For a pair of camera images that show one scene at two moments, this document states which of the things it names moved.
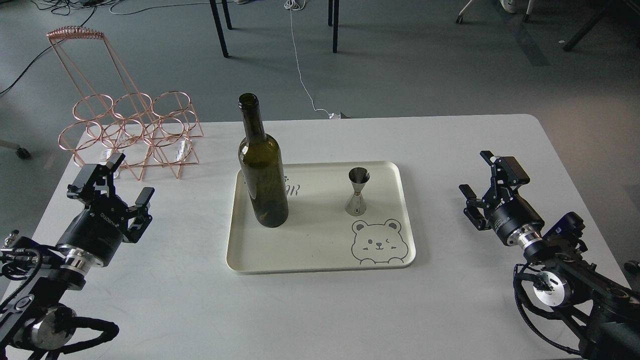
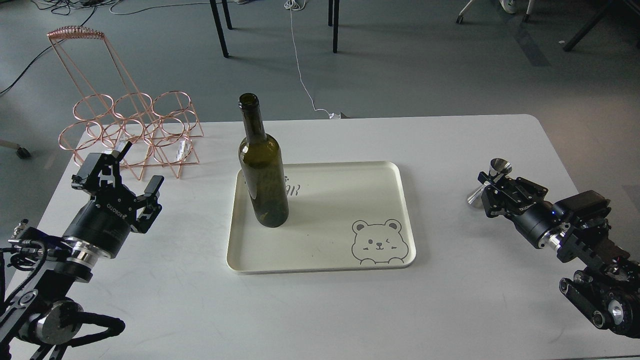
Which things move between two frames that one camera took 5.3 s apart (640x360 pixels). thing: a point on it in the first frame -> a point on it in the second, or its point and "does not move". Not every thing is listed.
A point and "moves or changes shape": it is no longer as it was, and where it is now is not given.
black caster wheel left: [21, 151] does not move
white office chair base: [509, 6] does not move
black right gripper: [513, 218] -> [525, 204]
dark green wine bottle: [262, 163] does not move
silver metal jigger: [356, 206] moves or changes shape
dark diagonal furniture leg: [576, 38] does not move
